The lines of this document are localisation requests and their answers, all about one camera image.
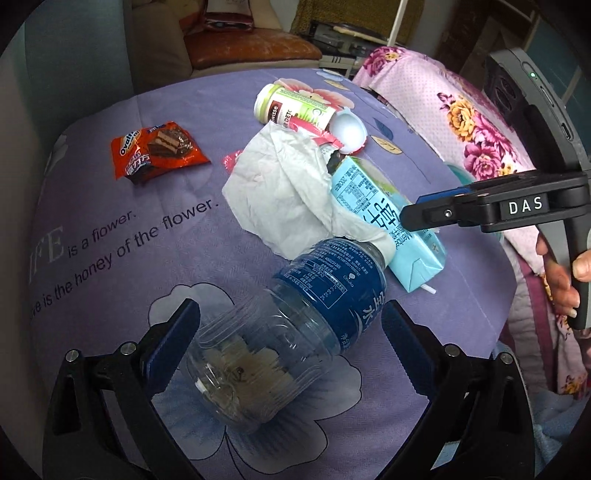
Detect purple floral bed sheet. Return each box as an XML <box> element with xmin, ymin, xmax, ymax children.
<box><xmin>28</xmin><ymin>68</ymin><xmax>518</xmax><ymax>480</ymax></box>

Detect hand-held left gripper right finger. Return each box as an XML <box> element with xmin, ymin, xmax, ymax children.
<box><xmin>376</xmin><ymin>300</ymin><xmax>546</xmax><ymax>480</ymax></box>

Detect cream sofa with orange seat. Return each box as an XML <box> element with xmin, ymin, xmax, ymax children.
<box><xmin>124</xmin><ymin>0</ymin><xmax>324</xmax><ymax>88</ymax></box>

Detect white green supplement bottle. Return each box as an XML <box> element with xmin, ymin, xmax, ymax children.
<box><xmin>253</xmin><ymin>83</ymin><xmax>345</xmax><ymax>134</ymax></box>

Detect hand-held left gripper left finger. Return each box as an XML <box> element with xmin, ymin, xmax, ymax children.
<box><xmin>44</xmin><ymin>299</ymin><xmax>204</xmax><ymax>480</ymax></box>

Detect black electronic device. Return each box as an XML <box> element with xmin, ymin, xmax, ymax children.
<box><xmin>307</xmin><ymin>21</ymin><xmax>384</xmax><ymax>54</ymax></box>

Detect light blue drink carton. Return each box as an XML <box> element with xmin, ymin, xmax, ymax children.
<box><xmin>330</xmin><ymin>156</ymin><xmax>448</xmax><ymax>294</ymax></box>

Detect pink snack wrapper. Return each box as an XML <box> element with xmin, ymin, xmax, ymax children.
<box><xmin>222</xmin><ymin>115</ymin><xmax>345</xmax><ymax>172</ymax></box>

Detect clear blue-label water bottle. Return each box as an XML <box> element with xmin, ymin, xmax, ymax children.
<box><xmin>186</xmin><ymin>237</ymin><xmax>389</xmax><ymax>435</ymax></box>

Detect red bottle-print bag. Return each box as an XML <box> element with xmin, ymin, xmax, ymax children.
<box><xmin>203</xmin><ymin>0</ymin><xmax>257</xmax><ymax>32</ymax></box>

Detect white tissue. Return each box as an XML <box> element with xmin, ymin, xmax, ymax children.
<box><xmin>222</xmin><ymin>122</ymin><xmax>398</xmax><ymax>259</ymax></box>

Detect white pole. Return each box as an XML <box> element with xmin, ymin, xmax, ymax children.
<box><xmin>385</xmin><ymin>0</ymin><xmax>411</xmax><ymax>47</ymax></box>

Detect teal trash bin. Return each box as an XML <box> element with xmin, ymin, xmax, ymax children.
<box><xmin>444</xmin><ymin>161</ymin><xmax>472</xmax><ymax>185</ymax></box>

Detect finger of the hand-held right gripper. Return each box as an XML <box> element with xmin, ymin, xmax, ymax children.
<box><xmin>399</xmin><ymin>199</ymin><xmax>483</xmax><ymax>232</ymax></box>
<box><xmin>414</xmin><ymin>185</ymin><xmax>481</xmax><ymax>205</ymax></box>

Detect grey blue curtain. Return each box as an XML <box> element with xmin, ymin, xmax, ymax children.
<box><xmin>23</xmin><ymin>0</ymin><xmax>134</xmax><ymax>116</ymax></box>

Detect dark wooden cabinet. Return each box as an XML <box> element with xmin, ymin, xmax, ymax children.
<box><xmin>443</xmin><ymin>0</ymin><xmax>591</xmax><ymax>97</ymax></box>

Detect light blue cloth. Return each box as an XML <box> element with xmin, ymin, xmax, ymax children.
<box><xmin>492</xmin><ymin>351</ymin><xmax>583</xmax><ymax>480</ymax></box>

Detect orange chocolate wafer wrapper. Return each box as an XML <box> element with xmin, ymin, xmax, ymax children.
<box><xmin>110</xmin><ymin>121</ymin><xmax>212</xmax><ymax>184</ymax></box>

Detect pink floral blanket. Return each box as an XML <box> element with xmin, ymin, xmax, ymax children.
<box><xmin>353</xmin><ymin>45</ymin><xmax>591</xmax><ymax>398</ymax></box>

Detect person's right hand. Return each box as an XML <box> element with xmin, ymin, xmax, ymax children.
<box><xmin>536</xmin><ymin>231</ymin><xmax>591</xmax><ymax>319</ymax></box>

